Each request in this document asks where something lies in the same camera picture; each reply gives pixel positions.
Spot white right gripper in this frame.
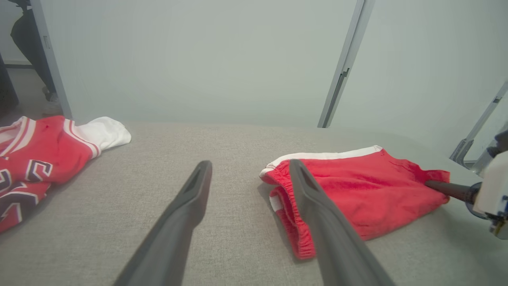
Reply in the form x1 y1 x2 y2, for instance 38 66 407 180
425 150 508 241

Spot red shorts with white stripe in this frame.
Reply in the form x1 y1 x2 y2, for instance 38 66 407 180
260 145 451 261

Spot grey single partition post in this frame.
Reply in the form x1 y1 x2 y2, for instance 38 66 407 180
30 0 73 120

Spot red Bulls basketball jersey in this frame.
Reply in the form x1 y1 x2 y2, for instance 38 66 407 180
0 115 132 235

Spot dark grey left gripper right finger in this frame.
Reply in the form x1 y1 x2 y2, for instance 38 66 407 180
289 159 396 286

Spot grey slanted partition post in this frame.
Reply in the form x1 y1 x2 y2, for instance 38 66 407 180
450 81 508 167

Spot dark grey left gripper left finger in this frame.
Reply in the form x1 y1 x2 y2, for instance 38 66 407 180
113 160 213 286

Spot dark furniture piece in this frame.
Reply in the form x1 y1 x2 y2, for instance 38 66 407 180
0 54 19 116

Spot grey double partition post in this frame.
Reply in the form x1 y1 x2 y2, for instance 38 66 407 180
317 0 376 128

